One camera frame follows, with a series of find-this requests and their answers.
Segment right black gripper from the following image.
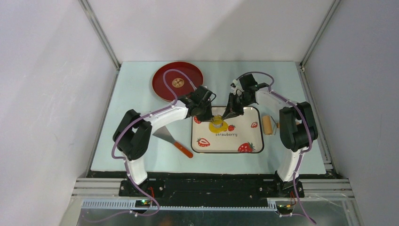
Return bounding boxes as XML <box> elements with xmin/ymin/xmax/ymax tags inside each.
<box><xmin>222</xmin><ymin>93</ymin><xmax>254</xmax><ymax>121</ymax></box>

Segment yellow dough piece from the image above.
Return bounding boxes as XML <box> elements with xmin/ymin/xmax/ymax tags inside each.
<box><xmin>208</xmin><ymin>121</ymin><xmax>229</xmax><ymax>133</ymax></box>

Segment strawberry print tray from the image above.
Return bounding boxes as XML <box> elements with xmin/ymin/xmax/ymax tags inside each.
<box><xmin>191</xmin><ymin>107</ymin><xmax>264</xmax><ymax>153</ymax></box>

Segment small clear glass cup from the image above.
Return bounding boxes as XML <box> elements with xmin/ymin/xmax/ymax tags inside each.
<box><xmin>211</xmin><ymin>115</ymin><xmax>223</xmax><ymax>128</ymax></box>

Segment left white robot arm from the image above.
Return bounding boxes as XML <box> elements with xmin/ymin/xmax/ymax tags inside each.
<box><xmin>112</xmin><ymin>86</ymin><xmax>216</xmax><ymax>196</ymax></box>

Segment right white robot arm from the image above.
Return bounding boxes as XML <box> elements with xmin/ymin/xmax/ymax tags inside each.
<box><xmin>222</xmin><ymin>72</ymin><xmax>318</xmax><ymax>197</ymax></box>

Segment round red plate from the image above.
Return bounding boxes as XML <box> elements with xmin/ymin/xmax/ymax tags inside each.
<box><xmin>152</xmin><ymin>62</ymin><xmax>204</xmax><ymax>102</ymax></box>

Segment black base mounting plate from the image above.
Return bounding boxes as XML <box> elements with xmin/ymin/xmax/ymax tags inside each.
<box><xmin>119</xmin><ymin>171</ymin><xmax>304</xmax><ymax>207</ymax></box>

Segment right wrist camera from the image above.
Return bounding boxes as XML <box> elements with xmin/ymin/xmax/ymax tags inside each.
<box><xmin>230</xmin><ymin>80</ymin><xmax>238</xmax><ymax>94</ymax></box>

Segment orange handled spatula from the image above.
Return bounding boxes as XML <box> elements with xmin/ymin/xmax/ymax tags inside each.
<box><xmin>152</xmin><ymin>126</ymin><xmax>193</xmax><ymax>158</ymax></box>

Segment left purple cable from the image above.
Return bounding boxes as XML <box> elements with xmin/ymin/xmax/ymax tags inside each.
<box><xmin>112</xmin><ymin>69</ymin><xmax>200</xmax><ymax>188</ymax></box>

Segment purple cable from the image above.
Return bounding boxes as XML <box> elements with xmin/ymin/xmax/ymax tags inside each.
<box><xmin>112</xmin><ymin>69</ymin><xmax>200</xmax><ymax>188</ymax></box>
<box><xmin>236</xmin><ymin>71</ymin><xmax>313</xmax><ymax>225</ymax></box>

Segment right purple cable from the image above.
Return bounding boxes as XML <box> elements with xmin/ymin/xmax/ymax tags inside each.
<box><xmin>236</xmin><ymin>71</ymin><xmax>313</xmax><ymax>225</ymax></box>

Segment grey slotted cable duct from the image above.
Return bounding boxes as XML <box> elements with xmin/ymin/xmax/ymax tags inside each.
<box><xmin>81</xmin><ymin>199</ymin><xmax>277</xmax><ymax>211</ymax></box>

